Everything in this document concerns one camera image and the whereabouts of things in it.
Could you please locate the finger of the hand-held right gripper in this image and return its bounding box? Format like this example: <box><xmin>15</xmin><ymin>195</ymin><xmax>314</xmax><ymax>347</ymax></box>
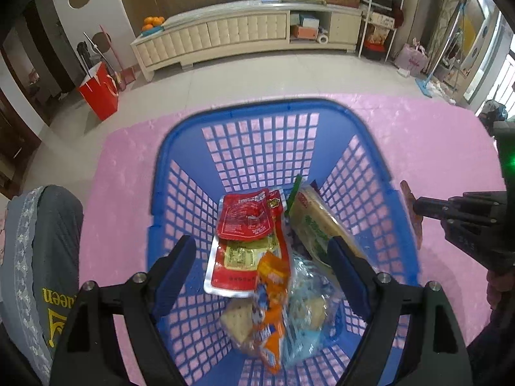
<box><xmin>443</xmin><ymin>191</ymin><xmax>508</xmax><ymax>224</ymax></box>
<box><xmin>414</xmin><ymin>196</ymin><xmax>503</xmax><ymax>268</ymax></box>

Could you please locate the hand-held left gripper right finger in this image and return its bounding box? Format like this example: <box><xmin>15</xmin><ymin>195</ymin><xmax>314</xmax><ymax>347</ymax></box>
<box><xmin>327</xmin><ymin>235</ymin><xmax>472</xmax><ymax>386</ymax></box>

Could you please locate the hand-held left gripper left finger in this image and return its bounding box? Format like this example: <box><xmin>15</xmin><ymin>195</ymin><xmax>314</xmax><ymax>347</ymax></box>
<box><xmin>48</xmin><ymin>235</ymin><xmax>198</xmax><ymax>386</ymax></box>

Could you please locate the blue white patterned snack packet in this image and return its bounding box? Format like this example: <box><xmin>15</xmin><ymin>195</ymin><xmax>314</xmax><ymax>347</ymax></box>
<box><xmin>282</xmin><ymin>255</ymin><xmax>347</xmax><ymax>366</ymax></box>

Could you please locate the red packet with yellow label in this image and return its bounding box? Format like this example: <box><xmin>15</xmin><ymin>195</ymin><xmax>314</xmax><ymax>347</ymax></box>
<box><xmin>203</xmin><ymin>190</ymin><xmax>292</xmax><ymax>299</ymax></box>

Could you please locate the tan cracker packet green print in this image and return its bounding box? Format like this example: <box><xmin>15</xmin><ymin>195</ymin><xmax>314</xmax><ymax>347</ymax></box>
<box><xmin>287</xmin><ymin>183</ymin><xmax>361</xmax><ymax>274</ymax></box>

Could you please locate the orange sausage packet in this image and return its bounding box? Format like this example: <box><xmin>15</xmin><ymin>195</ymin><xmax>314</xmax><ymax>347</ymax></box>
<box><xmin>251</xmin><ymin>249</ymin><xmax>292</xmax><ymax>374</ymax></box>

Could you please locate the small all-red snack packet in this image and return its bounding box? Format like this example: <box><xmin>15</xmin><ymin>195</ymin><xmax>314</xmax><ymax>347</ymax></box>
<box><xmin>216</xmin><ymin>188</ymin><xmax>271</xmax><ymax>242</ymax></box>

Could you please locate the cracker packet with green strip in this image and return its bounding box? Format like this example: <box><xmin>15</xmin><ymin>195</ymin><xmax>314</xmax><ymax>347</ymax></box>
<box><xmin>285</xmin><ymin>174</ymin><xmax>303</xmax><ymax>214</ymax></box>

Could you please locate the blue plastic mesh basket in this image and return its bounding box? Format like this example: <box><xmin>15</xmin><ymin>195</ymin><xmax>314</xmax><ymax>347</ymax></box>
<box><xmin>146</xmin><ymin>98</ymin><xmax>422</xmax><ymax>386</ymax></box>

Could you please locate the person's right forearm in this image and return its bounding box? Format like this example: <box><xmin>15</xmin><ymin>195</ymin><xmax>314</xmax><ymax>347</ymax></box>
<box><xmin>467</xmin><ymin>298</ymin><xmax>515</xmax><ymax>386</ymax></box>

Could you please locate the person's right hand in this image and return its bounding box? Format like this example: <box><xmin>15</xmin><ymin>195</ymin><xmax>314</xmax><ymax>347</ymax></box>
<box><xmin>485</xmin><ymin>267</ymin><xmax>510</xmax><ymax>310</ymax></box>

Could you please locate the pink quilted mat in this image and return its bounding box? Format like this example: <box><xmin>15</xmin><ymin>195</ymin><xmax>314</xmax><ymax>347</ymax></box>
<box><xmin>76</xmin><ymin>92</ymin><xmax>508</xmax><ymax>386</ymax></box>

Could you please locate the blue flat mop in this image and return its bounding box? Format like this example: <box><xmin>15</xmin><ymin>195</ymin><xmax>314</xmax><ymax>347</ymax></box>
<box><xmin>416</xmin><ymin>4</ymin><xmax>465</xmax><ymax>99</ymax></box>

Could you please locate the grey printed cushion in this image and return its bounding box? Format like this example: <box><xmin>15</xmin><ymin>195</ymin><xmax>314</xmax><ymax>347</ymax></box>
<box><xmin>0</xmin><ymin>185</ymin><xmax>84</xmax><ymax>386</ymax></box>

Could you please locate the pink shopping bag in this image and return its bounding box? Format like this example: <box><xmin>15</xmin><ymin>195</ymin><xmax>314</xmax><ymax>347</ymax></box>
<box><xmin>395</xmin><ymin>43</ymin><xmax>429</xmax><ymax>75</ymax></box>

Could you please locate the arched wooden mirror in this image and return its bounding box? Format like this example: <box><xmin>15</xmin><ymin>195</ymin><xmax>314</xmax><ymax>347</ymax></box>
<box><xmin>454</xmin><ymin>0</ymin><xmax>503</xmax><ymax>105</ymax></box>

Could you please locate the patterned beige curtain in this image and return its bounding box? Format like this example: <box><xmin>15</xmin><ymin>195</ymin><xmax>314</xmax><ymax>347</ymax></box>
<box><xmin>426</xmin><ymin>0</ymin><xmax>475</xmax><ymax>69</ymax></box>

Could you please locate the red paper bag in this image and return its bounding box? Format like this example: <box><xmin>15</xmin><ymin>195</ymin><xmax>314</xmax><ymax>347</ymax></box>
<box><xmin>78</xmin><ymin>62</ymin><xmax>119</xmax><ymax>121</ymax></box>

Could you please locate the red dustpan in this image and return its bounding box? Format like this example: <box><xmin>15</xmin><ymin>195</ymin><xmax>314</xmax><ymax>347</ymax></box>
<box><xmin>115</xmin><ymin>68</ymin><xmax>135</xmax><ymax>91</ymax></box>

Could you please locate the white metal shelf rack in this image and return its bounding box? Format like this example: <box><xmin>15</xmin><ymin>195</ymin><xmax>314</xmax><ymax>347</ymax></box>
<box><xmin>358</xmin><ymin>0</ymin><xmax>407</xmax><ymax>62</ymax></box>

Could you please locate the dark brown wooden door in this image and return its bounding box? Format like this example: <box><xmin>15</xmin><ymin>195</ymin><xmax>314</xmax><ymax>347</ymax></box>
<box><xmin>0</xmin><ymin>44</ymin><xmax>43</xmax><ymax>198</ymax></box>

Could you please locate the black upright tool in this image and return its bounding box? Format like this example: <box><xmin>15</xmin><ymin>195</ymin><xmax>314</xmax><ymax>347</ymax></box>
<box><xmin>76</xmin><ymin>42</ymin><xmax>95</xmax><ymax>73</ymax></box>

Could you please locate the cream tufted media cabinet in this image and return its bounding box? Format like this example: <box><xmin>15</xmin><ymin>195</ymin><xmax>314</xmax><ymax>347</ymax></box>
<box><xmin>130</xmin><ymin>2</ymin><xmax>363</xmax><ymax>82</ymax></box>

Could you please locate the small brown round wall disc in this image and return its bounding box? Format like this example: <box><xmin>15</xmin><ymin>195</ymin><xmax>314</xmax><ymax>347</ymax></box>
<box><xmin>92</xmin><ymin>31</ymin><xmax>113</xmax><ymax>53</ymax></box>

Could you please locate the dark brown door frame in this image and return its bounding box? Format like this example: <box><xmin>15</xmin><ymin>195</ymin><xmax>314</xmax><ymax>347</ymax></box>
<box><xmin>24</xmin><ymin>8</ymin><xmax>75</xmax><ymax>101</ymax></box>

